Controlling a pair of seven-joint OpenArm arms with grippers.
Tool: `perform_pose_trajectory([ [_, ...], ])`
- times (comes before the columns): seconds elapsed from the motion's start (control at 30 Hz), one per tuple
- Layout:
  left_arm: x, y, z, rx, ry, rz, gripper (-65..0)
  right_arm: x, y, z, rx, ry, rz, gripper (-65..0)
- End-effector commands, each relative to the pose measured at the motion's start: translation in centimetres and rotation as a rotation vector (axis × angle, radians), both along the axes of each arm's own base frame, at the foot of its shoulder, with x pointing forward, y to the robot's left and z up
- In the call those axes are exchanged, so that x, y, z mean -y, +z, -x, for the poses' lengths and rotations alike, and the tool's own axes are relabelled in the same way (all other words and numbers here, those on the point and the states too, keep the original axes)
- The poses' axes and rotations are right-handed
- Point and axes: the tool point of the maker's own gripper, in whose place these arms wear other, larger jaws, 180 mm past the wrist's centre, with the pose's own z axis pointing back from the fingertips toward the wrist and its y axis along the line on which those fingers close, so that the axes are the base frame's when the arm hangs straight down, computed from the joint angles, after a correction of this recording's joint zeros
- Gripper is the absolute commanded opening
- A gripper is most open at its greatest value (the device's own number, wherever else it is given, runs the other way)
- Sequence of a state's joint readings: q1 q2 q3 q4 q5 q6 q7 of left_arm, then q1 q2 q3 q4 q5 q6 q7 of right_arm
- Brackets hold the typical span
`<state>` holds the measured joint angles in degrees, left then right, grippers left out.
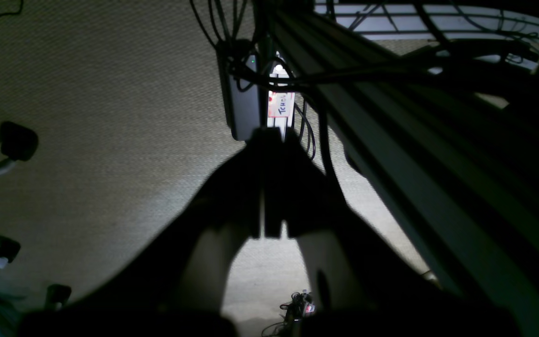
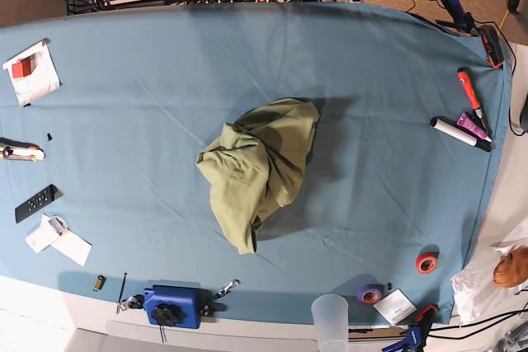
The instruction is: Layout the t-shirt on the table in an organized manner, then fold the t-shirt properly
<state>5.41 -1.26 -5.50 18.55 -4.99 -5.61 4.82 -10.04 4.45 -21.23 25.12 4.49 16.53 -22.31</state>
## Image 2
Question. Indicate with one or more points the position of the olive green t-shirt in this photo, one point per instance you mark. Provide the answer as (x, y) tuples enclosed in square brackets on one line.
[(256, 166)]

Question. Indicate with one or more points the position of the silver carabiner clip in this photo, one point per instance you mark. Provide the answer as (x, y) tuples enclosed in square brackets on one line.
[(227, 289)]

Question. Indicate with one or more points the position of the blue table cloth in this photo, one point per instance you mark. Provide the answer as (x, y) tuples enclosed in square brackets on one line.
[(143, 92)]

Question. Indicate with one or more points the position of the translucent plastic cup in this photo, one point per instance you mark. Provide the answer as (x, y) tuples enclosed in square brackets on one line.
[(330, 319)]

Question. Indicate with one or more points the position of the purple tape roll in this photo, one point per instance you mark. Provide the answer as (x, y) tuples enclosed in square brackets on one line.
[(370, 293)]

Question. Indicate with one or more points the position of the black zip tie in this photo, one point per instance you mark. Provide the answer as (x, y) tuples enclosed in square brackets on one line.
[(122, 288)]

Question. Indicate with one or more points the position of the white lint roller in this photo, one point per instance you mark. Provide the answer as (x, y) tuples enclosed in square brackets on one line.
[(455, 131)]

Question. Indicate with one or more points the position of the orange tape roll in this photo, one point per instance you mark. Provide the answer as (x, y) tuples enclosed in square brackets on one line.
[(426, 262)]

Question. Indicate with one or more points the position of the white printed card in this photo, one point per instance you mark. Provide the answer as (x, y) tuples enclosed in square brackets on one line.
[(395, 307)]

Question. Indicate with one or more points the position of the pink tube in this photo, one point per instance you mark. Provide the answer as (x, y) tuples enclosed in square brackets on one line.
[(466, 122)]

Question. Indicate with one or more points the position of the small green battery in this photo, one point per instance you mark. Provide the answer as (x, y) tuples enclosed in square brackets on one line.
[(99, 283)]

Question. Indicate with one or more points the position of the white paper card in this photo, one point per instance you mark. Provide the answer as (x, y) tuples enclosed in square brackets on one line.
[(73, 246)]

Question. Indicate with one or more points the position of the black remote control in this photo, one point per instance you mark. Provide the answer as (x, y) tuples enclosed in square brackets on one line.
[(37, 202)]

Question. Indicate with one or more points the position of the white card box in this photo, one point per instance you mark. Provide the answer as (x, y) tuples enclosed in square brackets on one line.
[(50, 230)]

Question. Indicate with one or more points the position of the blue black bar clamp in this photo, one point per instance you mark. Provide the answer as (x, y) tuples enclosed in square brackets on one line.
[(462, 21)]

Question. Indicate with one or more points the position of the blue spring clamp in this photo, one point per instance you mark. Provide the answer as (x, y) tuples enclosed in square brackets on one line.
[(416, 335)]

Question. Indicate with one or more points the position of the orange black clamp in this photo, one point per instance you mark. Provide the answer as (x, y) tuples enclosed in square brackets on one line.
[(492, 45)]

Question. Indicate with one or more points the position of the orange white utility knife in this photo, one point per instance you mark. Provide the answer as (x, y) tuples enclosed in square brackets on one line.
[(14, 150)]

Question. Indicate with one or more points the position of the small orange box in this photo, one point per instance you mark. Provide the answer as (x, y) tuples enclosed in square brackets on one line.
[(21, 69)]

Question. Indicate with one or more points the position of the white plastic bag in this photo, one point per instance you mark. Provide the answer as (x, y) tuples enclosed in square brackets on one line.
[(475, 293)]

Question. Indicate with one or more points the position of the brown bread roll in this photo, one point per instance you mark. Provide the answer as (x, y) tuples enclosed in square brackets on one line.
[(512, 268)]

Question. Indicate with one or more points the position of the blue clamp mount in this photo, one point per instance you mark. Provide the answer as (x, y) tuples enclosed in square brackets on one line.
[(174, 306)]

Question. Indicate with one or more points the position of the orange handled screwdriver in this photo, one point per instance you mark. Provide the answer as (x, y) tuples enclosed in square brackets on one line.
[(465, 81)]

